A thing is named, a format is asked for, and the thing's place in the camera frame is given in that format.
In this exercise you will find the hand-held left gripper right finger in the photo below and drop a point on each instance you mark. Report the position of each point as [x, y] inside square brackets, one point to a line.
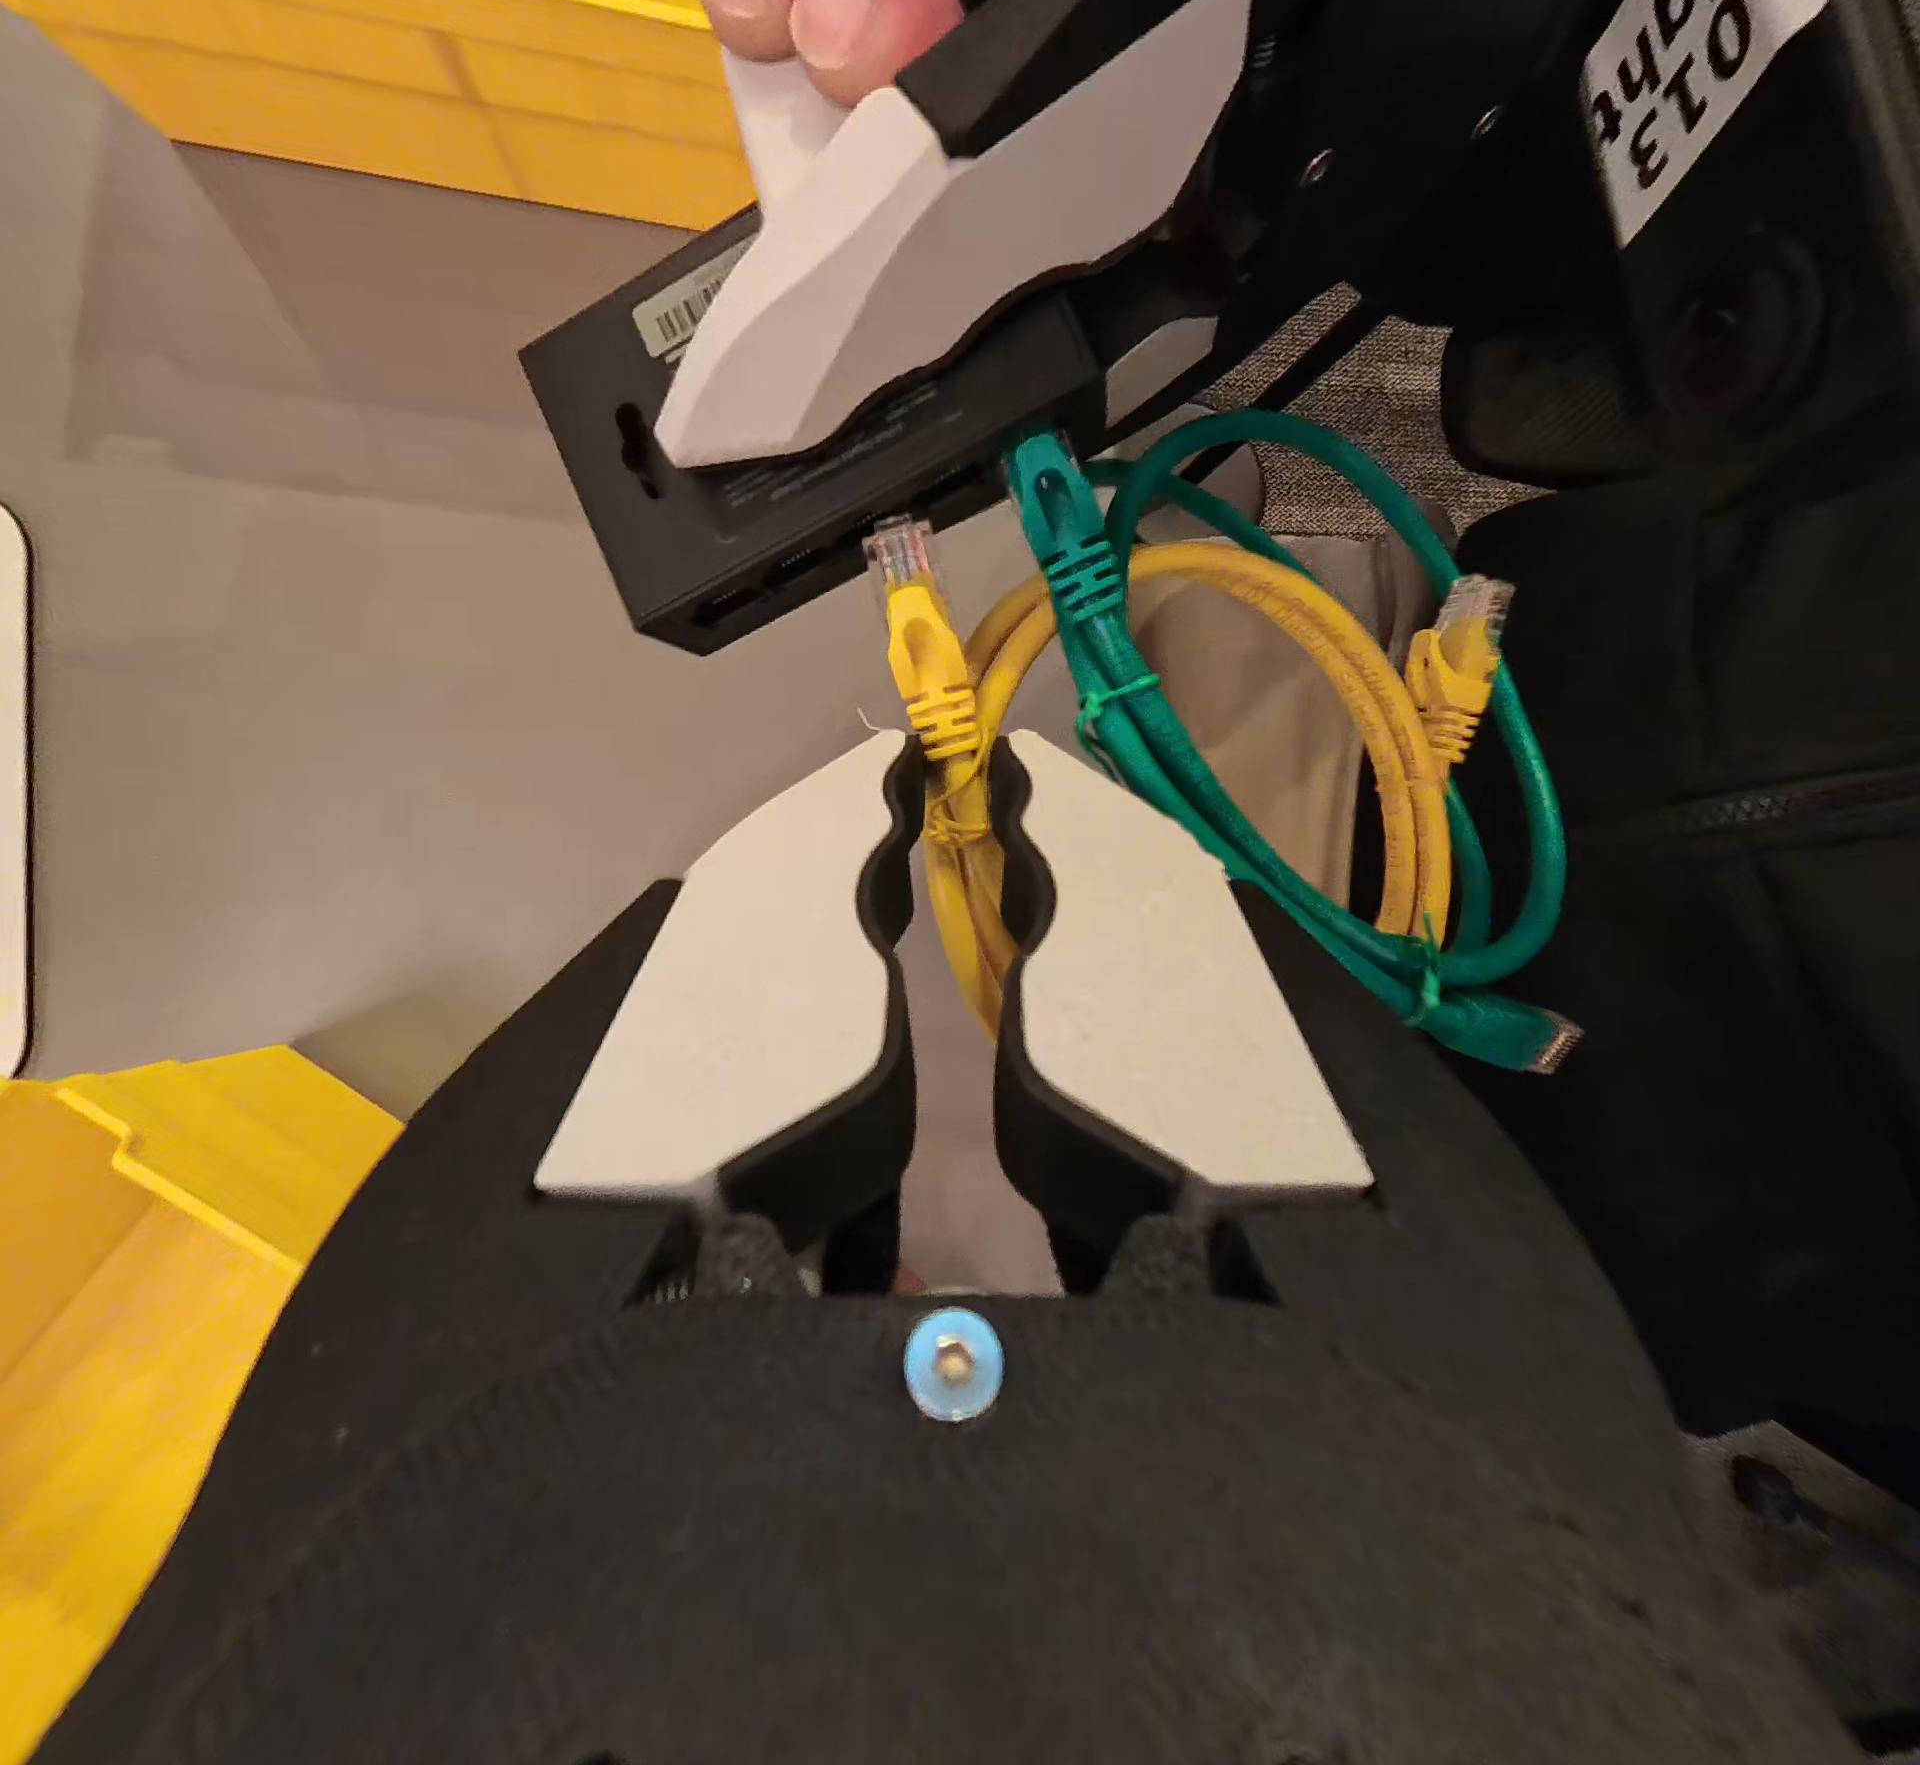
[1186, 1030]

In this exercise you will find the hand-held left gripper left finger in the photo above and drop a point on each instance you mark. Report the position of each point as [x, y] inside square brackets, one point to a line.
[720, 1015]

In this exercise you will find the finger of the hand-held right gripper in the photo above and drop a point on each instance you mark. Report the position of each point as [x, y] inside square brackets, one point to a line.
[901, 264]
[1162, 362]

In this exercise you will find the black network switch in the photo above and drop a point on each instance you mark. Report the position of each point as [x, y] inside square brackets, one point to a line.
[585, 385]

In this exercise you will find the yellow plastic bin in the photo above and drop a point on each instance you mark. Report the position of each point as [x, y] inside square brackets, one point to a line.
[300, 40]
[106, 1344]

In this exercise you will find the grey woven fabric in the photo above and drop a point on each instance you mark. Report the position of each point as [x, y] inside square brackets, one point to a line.
[1380, 400]

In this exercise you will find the person's beige trousers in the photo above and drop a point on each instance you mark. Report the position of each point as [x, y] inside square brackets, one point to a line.
[1276, 715]

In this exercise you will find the person's black jacket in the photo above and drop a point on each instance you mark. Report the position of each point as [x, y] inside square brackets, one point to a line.
[1725, 894]

